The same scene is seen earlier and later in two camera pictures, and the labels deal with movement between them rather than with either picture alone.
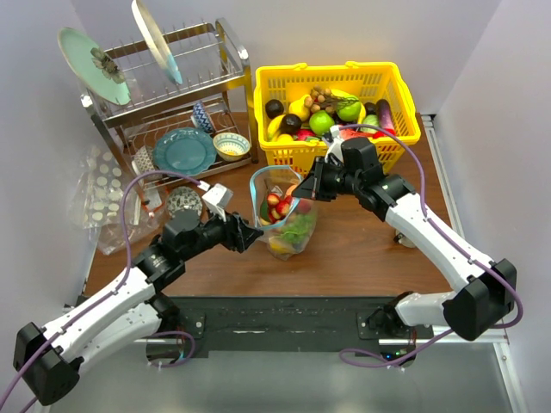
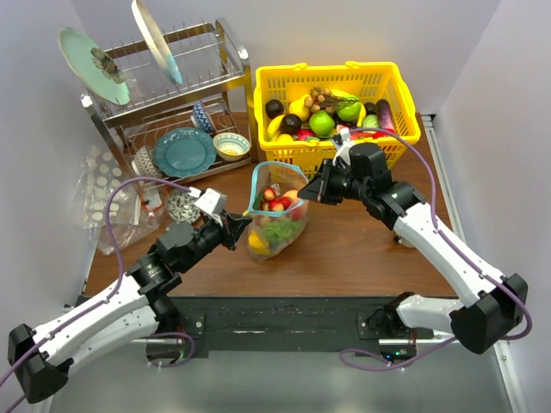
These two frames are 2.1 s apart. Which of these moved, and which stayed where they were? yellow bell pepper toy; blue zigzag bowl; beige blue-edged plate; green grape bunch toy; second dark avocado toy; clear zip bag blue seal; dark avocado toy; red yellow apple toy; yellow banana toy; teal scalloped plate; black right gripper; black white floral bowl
Moved: clear zip bag blue seal; yellow bell pepper toy; green grape bunch toy; red yellow apple toy
Stayed: teal scalloped plate; black right gripper; beige blue-edged plate; blue zigzag bowl; dark avocado toy; second dark avocado toy; black white floral bowl; yellow banana toy
